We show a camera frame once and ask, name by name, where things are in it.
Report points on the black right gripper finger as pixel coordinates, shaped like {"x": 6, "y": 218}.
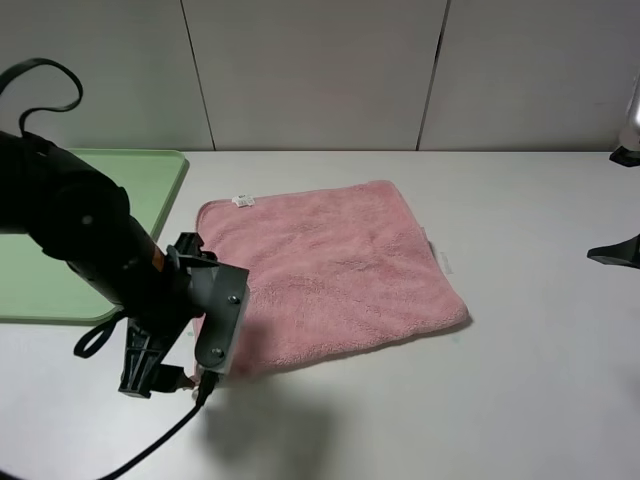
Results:
{"x": 625, "y": 157}
{"x": 624, "y": 254}

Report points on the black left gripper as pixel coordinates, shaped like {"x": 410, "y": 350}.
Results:
{"x": 78, "y": 215}

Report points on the pink fluffy towel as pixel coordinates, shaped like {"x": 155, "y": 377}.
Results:
{"x": 332, "y": 273}

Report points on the green plastic tray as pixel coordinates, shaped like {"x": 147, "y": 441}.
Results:
{"x": 38, "y": 289}

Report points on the white towel care label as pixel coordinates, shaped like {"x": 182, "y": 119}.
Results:
{"x": 242, "y": 201}

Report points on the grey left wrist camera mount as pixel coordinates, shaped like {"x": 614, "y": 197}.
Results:
{"x": 221, "y": 291}

